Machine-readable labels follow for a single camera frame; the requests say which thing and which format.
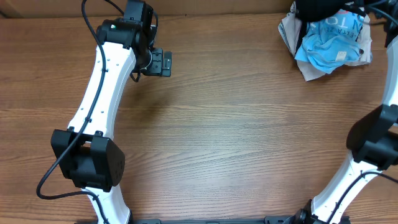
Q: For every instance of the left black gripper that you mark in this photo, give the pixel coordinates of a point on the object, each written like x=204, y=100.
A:
x=160, y=63

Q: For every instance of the black garment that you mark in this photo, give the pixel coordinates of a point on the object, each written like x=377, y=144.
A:
x=317, y=10

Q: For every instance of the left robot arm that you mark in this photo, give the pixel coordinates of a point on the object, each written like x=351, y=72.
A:
x=85, y=151

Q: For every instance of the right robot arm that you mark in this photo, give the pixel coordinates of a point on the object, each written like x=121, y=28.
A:
x=373, y=148

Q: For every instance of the beige garment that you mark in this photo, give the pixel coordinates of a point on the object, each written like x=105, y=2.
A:
x=292, y=31

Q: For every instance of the light blue printed t-shirt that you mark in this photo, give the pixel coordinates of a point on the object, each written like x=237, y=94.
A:
x=332, y=42

